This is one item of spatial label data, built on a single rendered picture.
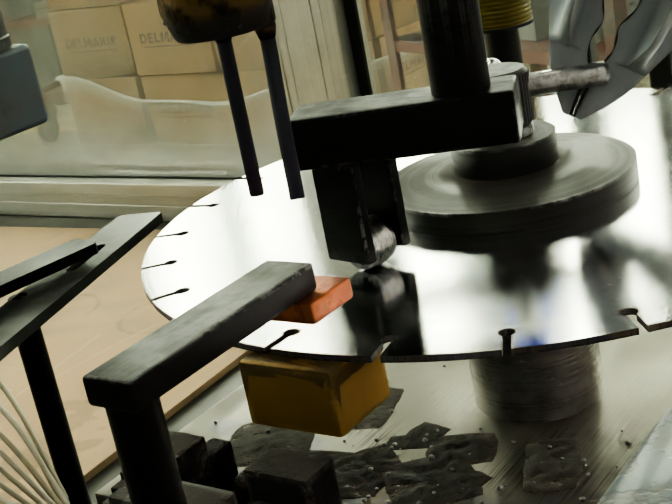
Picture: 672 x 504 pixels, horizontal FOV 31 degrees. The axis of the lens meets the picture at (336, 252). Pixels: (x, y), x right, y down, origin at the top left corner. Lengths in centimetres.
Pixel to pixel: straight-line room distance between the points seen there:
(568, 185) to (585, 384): 10
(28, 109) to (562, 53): 25
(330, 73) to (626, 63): 63
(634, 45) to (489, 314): 17
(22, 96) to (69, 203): 85
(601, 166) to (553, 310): 12
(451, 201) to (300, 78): 66
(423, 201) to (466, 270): 6
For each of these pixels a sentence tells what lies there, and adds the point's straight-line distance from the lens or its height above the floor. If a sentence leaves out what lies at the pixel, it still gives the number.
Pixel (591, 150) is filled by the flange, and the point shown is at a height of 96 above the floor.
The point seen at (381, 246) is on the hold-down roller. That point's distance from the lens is 46.
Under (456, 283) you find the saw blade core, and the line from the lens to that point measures 44.
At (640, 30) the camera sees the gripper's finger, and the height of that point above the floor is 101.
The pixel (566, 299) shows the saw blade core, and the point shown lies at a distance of 42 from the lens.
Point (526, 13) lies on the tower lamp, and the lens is 82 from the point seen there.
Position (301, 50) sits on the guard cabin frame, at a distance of 115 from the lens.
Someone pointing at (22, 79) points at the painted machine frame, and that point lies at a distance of 59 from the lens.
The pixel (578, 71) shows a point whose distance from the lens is 53.
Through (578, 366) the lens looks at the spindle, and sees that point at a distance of 55.
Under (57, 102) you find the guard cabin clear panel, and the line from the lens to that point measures 142.
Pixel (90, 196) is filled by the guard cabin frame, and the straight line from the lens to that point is 141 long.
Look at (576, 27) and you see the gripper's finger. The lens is 53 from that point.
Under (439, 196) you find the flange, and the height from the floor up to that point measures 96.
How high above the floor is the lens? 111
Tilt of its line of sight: 19 degrees down
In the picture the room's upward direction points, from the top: 11 degrees counter-clockwise
